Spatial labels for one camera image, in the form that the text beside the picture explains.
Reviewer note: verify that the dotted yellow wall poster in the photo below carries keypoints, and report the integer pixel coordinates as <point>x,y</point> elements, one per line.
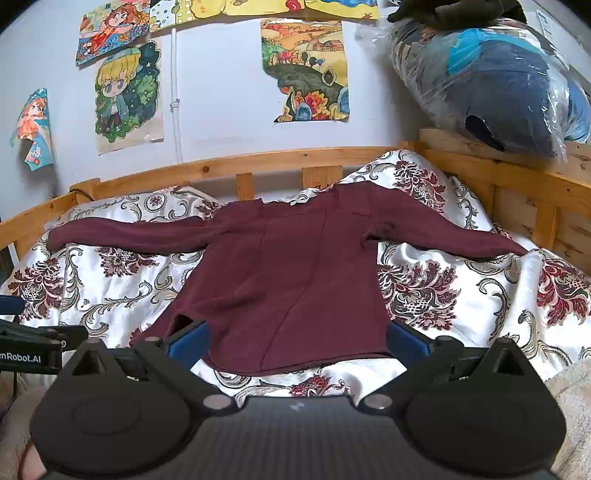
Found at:
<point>184,14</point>

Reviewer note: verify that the small curled cartoon wall poster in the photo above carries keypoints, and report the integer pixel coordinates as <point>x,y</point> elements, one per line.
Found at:
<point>33,124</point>

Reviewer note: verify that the landscape wall poster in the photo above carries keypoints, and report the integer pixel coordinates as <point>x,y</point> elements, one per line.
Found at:
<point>307,69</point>

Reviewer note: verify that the blond cartoon figure wall poster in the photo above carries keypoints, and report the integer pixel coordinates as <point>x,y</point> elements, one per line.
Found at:
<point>127,97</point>

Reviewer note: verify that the dark cloth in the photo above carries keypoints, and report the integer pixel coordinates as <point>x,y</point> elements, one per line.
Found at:
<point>438,11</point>

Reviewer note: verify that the wooden bed frame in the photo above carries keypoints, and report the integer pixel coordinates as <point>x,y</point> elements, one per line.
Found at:
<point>277,159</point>

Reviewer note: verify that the maroon sweater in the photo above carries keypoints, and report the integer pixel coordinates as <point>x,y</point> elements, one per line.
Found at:
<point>286,277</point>

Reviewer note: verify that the white wall pipe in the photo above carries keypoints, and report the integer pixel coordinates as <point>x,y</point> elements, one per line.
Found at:
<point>176,92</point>

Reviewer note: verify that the floral satin blanket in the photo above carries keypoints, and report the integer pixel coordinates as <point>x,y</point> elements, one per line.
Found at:
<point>461,295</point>

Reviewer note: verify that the person's left forearm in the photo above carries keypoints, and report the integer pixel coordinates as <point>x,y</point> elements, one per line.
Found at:
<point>18,415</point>

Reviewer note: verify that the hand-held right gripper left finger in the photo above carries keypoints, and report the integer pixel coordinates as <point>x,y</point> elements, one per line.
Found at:
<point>189,344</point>

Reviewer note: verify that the orange cartoon figure wall poster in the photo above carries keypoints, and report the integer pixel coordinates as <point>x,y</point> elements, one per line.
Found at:
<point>113,30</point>

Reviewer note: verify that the wide yellow wall poster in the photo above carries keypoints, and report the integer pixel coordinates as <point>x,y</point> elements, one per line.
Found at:
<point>323,7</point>

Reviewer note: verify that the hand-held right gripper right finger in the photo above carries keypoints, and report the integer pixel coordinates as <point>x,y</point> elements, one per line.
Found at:
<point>406,344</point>

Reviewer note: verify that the person's beige fleece clothing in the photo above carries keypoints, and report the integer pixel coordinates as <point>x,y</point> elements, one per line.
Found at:
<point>575,415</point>

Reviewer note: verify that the plastic bag with blue quilt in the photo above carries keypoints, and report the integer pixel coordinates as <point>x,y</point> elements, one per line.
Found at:
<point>503,92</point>

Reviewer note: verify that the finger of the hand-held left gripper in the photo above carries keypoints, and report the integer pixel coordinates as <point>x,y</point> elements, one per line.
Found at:
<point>74,338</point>
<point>10,306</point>

